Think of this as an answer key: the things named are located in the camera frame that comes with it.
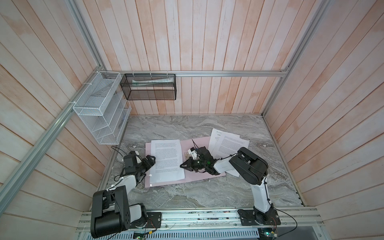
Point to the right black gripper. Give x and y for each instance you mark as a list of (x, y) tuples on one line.
[(189, 166)]

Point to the left aluminium frame bar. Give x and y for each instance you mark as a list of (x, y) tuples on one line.
[(28, 164)]

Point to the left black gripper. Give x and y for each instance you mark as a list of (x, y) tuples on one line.
[(148, 165)]

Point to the horizontal aluminium back bar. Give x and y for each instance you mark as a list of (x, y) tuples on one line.
[(223, 73)]

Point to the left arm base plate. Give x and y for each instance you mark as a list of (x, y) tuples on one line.
[(151, 220)]

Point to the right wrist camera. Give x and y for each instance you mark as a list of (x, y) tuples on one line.
[(192, 153)]

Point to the white perforated cable duct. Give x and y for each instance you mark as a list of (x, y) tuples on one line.
[(210, 234)]

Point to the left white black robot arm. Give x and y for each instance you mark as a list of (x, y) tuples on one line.
[(111, 211)]

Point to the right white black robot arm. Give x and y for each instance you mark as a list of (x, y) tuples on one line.
[(252, 168)]

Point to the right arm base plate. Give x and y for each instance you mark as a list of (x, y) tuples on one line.
[(257, 218)]

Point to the white wire mesh shelf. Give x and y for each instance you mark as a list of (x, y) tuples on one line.
[(103, 109)]

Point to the black mesh wall basket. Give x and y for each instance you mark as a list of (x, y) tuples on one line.
[(148, 87)]

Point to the pink file folder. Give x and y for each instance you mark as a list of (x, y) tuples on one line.
[(189, 176)]

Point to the metal folder clip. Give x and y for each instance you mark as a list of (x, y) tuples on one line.
[(187, 155)]

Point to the right aluminium frame post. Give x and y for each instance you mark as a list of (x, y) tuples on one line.
[(321, 7)]

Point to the aluminium front rail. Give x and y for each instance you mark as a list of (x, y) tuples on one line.
[(193, 219)]

